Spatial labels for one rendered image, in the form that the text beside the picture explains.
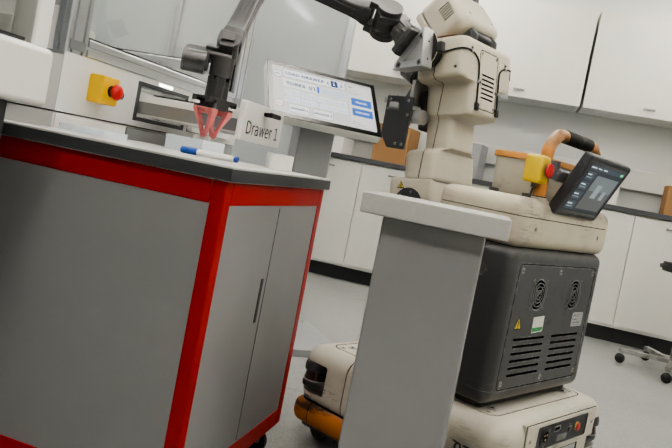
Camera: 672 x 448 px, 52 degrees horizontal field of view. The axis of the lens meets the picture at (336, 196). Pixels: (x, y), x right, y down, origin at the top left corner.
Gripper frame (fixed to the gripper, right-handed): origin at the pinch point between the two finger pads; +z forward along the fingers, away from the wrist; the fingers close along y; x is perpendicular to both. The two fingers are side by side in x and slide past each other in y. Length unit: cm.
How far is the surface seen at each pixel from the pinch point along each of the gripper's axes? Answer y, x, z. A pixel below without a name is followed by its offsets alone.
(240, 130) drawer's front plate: -15.6, -3.1, -3.2
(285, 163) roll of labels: -11.6, 16.7, 3.0
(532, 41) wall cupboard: -362, -43, -121
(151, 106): -9.4, -31.8, -4.9
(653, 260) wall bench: -363, 67, 15
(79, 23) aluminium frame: 21.8, -28.0, -19.8
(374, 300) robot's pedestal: 9, 59, 25
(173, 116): -11.4, -24.6, -3.4
